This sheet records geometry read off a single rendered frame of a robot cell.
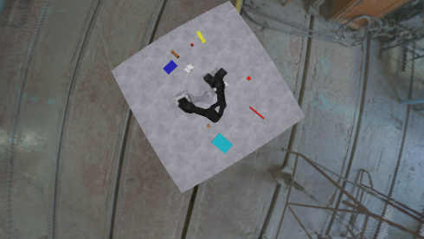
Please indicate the orange-brown rectangular block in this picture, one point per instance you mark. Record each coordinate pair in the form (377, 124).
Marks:
(175, 54)

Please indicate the teal flat rectangular plate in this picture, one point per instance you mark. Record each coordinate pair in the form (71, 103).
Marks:
(223, 144)

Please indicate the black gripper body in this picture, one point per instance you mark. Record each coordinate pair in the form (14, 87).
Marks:
(207, 77)

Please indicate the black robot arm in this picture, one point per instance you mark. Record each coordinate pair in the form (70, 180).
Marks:
(210, 113)

